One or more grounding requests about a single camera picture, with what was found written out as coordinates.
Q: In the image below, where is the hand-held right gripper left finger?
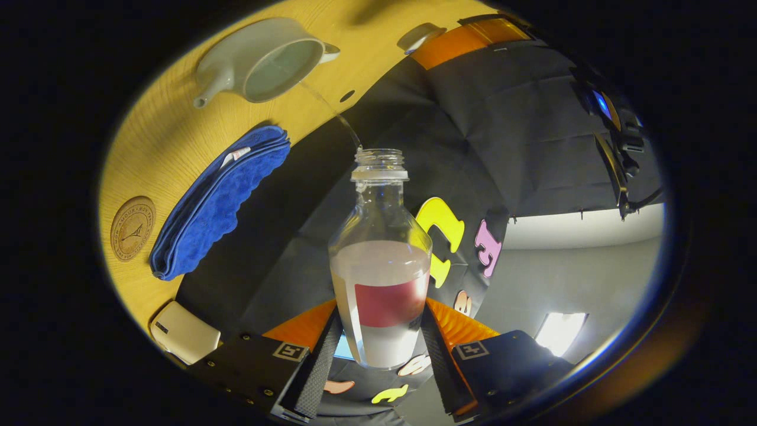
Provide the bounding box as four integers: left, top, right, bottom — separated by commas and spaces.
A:
188, 299, 344, 422

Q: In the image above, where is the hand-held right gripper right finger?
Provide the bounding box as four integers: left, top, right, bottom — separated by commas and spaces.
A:
420, 297, 583, 422

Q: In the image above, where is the clear plastic water bottle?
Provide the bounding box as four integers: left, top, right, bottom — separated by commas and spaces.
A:
328, 148, 433, 370

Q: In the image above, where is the white ceramic teacup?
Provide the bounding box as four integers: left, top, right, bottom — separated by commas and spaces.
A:
194, 17, 341, 109

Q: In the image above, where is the round brown coaster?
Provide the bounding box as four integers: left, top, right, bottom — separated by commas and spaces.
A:
111, 196, 157, 262

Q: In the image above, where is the ceiling light panel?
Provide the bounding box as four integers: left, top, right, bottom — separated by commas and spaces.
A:
535, 312, 588, 357

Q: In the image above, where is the white toaster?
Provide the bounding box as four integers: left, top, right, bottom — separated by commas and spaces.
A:
150, 301, 221, 366

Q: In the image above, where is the folded blue towel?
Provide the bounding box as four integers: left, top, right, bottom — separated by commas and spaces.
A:
149, 125, 292, 282

